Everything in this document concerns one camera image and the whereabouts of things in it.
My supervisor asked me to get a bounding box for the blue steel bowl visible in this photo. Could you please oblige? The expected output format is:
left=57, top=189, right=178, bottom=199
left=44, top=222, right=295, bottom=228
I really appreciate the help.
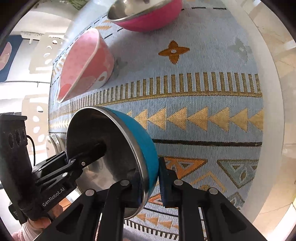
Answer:
left=66, top=106, right=159, bottom=218

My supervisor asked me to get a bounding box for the pink ceramic bowl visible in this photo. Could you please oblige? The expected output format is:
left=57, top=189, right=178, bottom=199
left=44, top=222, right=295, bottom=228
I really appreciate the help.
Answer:
left=57, top=28, right=114, bottom=103

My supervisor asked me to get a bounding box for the magenta steel bowl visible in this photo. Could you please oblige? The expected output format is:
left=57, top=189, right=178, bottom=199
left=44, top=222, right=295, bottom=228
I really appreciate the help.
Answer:
left=107, top=0, right=183, bottom=32

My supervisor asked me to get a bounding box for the left hand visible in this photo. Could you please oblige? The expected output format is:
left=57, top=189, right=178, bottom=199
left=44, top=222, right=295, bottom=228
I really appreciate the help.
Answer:
left=28, top=204, right=63, bottom=229

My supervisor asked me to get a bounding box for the pink fuzzy clothing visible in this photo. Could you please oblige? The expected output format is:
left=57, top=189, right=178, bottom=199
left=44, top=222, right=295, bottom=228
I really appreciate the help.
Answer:
left=11, top=219, right=44, bottom=241

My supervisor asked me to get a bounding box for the white chair near left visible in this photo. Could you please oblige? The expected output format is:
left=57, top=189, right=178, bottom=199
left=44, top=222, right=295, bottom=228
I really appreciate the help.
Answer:
left=22, top=94, right=49, bottom=163

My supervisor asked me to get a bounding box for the white chair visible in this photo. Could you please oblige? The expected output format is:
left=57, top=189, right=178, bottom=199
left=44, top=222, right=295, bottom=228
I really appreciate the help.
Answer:
left=29, top=33, right=64, bottom=74
left=22, top=94, right=49, bottom=163

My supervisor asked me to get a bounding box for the white chair far left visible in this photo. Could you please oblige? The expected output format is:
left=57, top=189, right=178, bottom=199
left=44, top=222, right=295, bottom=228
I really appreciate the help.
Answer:
left=29, top=33, right=64, bottom=74

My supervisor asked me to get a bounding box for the patterned blue table runner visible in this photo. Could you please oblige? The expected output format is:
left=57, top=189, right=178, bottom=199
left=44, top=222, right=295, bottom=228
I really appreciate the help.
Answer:
left=50, top=1, right=263, bottom=209

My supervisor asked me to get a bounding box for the blue wall picture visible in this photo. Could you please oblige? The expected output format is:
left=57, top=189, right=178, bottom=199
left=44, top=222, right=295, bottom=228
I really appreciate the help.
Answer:
left=0, top=35, right=23, bottom=82

